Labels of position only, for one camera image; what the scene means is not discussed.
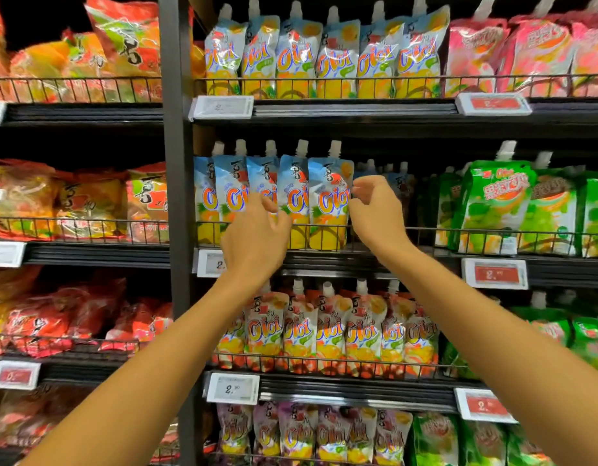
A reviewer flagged person's left hand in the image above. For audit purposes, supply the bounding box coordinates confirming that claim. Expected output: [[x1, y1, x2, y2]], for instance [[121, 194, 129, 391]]
[[220, 192, 294, 288]]

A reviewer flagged person's right hand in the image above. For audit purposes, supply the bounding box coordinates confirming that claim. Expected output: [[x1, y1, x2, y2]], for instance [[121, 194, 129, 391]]
[[348, 175, 416, 261]]

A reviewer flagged row of blue jelly pouches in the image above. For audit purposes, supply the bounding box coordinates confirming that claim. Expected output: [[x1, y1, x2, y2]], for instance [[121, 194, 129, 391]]
[[193, 139, 417, 252]]

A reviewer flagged black metal store shelf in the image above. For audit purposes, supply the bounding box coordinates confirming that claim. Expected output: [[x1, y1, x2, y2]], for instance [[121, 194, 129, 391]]
[[0, 0, 598, 466]]

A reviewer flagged person's right forearm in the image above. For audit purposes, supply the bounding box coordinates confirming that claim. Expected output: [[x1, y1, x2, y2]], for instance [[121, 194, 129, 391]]
[[376, 237, 598, 466]]

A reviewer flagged person's left forearm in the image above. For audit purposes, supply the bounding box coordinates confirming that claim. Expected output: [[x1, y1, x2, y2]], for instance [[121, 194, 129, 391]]
[[19, 274, 266, 466]]

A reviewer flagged row of orange red pouches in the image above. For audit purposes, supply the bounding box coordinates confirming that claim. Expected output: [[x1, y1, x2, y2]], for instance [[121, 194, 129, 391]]
[[215, 278, 441, 380]]

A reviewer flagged row of bright green pouches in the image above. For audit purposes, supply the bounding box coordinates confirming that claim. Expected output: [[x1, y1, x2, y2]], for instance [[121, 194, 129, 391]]
[[433, 139, 598, 259]]

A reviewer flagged red price tag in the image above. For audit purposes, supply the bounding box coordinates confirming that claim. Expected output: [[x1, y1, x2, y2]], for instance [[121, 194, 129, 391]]
[[461, 257, 529, 291], [453, 387, 519, 425], [0, 359, 41, 392], [455, 91, 533, 117]]

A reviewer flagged row of pale blue pouches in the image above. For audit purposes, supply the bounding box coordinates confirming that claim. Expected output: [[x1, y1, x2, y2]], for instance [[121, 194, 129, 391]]
[[204, 0, 451, 100]]

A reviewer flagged row of yellow red bags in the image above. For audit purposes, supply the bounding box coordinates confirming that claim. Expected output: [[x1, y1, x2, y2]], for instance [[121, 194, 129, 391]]
[[0, 159, 169, 244]]

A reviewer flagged row of purple pouches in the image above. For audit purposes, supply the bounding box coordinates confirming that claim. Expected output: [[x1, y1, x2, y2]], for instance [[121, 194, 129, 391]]
[[216, 402, 414, 466]]

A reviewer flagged row of pink pouches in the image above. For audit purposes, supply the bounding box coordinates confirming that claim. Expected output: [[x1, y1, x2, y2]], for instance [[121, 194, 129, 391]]
[[444, 0, 598, 98]]

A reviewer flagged row of brown orange bags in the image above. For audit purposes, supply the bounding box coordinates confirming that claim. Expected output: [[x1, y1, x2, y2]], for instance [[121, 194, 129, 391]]
[[0, 385, 217, 464]]

